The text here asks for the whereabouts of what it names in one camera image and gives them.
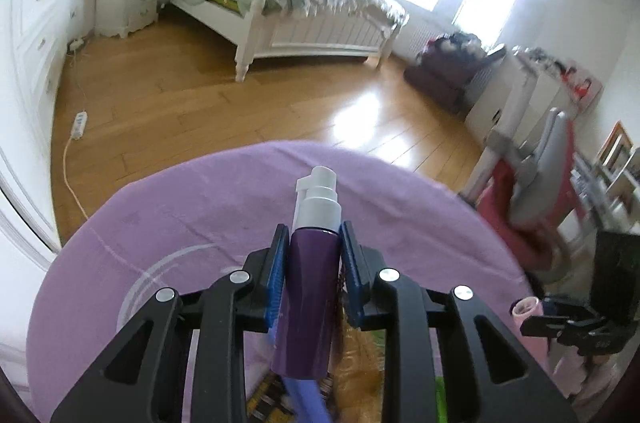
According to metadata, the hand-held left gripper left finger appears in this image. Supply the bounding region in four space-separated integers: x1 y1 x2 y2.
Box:
50 224 292 423

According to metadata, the white nightstand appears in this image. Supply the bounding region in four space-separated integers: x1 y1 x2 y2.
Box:
95 0 168 40

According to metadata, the dark brown armchair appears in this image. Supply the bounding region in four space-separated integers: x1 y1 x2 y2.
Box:
404 32 493 114

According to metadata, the pile of small toys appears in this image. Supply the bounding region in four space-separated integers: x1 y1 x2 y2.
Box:
520 48 571 68

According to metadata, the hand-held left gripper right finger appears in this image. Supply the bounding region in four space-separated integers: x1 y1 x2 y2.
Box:
339 219 581 423

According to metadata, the pink study chair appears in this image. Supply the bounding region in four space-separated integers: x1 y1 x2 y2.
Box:
460 78 586 284

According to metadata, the purple tablecloth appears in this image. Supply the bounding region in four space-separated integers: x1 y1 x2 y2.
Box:
27 140 551 423

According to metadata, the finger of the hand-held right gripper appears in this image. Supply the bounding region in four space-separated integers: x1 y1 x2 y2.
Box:
520 315 581 339
542 299 601 320

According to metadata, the blue plastic strip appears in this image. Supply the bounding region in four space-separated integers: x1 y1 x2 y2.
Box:
282 377 332 423

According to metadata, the red figure picture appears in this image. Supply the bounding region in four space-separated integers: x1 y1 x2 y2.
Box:
557 62 604 106

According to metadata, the pink hair roller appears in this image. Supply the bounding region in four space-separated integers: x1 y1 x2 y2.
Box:
511 297 544 319

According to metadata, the striped small packet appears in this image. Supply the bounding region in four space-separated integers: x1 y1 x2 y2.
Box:
247 375 286 423

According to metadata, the pale pink garment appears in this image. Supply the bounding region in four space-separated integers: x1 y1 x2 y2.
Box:
547 343 593 401

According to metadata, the dark plush toy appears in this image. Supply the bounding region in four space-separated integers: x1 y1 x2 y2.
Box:
425 33 488 58

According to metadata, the white radiator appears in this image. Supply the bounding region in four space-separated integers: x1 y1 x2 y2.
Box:
410 23 441 64

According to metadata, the cluttered shelf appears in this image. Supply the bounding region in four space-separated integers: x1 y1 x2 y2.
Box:
570 148 640 234

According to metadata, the white wardrobe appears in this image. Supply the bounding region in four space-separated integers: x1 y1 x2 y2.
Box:
0 0 88 254

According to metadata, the green plastic packet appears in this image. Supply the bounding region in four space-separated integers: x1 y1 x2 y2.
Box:
434 378 448 423

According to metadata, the purple spray bottle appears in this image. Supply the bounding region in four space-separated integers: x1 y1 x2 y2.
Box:
270 166 343 379

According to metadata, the brown film wrapper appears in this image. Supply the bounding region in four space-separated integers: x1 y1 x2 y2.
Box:
330 328 388 423

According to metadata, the wooden picture frame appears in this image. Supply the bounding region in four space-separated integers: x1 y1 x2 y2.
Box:
597 120 635 171

